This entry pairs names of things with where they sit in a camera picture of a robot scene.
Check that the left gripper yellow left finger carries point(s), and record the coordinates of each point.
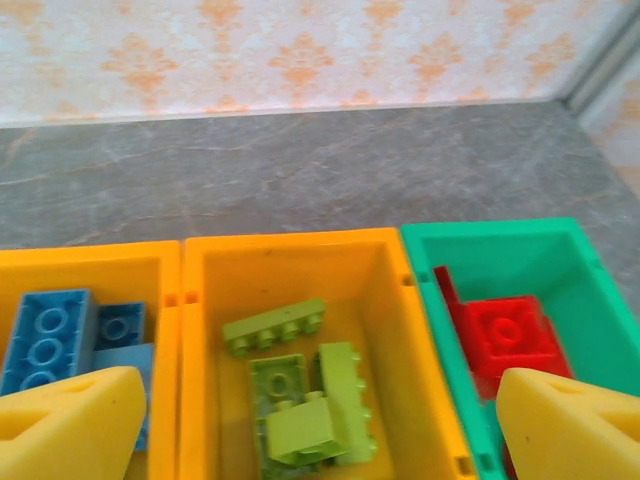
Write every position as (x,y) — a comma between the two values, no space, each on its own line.
(65,430)

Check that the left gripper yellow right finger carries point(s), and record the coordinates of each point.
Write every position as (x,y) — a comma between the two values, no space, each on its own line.
(575,435)

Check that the light blue lego brick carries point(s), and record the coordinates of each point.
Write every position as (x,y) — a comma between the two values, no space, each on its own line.
(130,365)

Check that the large blue lego brick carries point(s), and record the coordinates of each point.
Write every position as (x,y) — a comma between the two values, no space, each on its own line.
(45,335)

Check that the small blue lego brick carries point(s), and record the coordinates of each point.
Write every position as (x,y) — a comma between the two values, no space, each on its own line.
(120,325)

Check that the square red lego brick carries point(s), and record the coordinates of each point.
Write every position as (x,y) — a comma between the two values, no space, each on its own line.
(510,335)

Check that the long red lego brick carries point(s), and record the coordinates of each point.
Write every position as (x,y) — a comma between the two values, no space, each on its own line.
(447,287)

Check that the large lime green lego brick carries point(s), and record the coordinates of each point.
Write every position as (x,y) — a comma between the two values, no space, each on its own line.
(345,380)
(275,380)

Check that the long lime green lego brick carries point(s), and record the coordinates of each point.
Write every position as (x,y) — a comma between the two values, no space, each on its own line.
(275,325)

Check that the square lime green lego brick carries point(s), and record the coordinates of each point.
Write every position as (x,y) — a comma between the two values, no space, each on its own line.
(305,425)

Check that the orange plastic bin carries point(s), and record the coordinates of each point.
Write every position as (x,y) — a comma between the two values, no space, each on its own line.
(165,360)
(400,350)

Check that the green plastic bin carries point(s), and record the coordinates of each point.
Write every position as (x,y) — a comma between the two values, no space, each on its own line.
(590,300)

